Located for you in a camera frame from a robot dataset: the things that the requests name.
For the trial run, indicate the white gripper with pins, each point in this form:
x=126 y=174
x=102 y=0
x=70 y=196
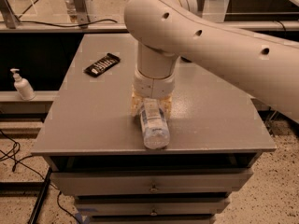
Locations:
x=153 y=86

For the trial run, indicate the blue plastic bottle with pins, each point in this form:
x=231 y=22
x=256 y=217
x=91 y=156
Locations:
x=154 y=127

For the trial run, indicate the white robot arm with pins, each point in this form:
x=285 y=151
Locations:
x=263 y=66

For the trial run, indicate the white pump dispenser bottle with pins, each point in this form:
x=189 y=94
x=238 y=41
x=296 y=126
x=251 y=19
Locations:
x=22 y=85

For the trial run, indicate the blue Pepsi soda can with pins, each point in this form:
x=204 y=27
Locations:
x=185 y=60

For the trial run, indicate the black snack bar wrapper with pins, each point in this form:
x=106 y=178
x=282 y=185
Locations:
x=102 y=65

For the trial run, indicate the grey drawer cabinet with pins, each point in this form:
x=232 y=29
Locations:
x=90 y=129

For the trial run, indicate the upper grey drawer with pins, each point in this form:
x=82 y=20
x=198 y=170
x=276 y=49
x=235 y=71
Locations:
x=96 y=184

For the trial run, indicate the grey drawer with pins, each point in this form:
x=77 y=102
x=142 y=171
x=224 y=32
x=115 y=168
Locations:
x=152 y=207
x=96 y=184

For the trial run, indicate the lower grey drawer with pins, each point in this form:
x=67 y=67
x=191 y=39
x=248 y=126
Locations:
x=152 y=207

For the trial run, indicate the left metal bracket post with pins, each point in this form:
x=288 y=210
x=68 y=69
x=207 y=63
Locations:
x=77 y=11

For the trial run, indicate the far left metal post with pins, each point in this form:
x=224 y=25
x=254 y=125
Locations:
x=10 y=19

